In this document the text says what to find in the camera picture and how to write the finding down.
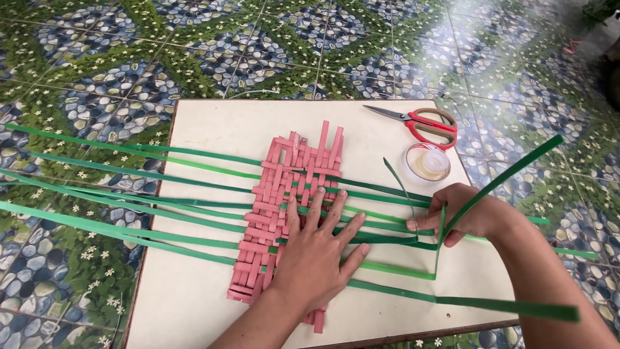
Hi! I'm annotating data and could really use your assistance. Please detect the person's left hand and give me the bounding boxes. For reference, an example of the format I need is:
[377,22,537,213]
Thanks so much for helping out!
[269,187,372,314]

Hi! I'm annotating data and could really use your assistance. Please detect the person's right hand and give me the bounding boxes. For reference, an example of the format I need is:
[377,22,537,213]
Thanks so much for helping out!
[406,183,515,248]

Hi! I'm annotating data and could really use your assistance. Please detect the pink woven strip mat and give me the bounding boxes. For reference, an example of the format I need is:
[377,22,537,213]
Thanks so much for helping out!
[226,120,346,335]

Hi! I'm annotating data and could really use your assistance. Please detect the clear adhesive tape roll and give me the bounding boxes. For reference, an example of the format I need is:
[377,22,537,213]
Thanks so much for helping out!
[404,143,452,184]

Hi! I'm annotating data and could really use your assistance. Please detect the bundle of long green strips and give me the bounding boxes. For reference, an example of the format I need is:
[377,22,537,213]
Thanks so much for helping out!
[0,123,599,323]

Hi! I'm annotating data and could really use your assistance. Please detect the dark brown pot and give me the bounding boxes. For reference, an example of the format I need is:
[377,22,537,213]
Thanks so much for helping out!
[598,48,620,113]

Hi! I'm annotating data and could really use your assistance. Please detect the green potted plant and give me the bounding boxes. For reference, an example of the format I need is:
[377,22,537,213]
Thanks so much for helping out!
[581,0,620,30]

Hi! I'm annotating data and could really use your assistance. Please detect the red handled scissors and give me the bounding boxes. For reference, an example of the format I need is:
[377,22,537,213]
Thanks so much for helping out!
[363,105,459,150]

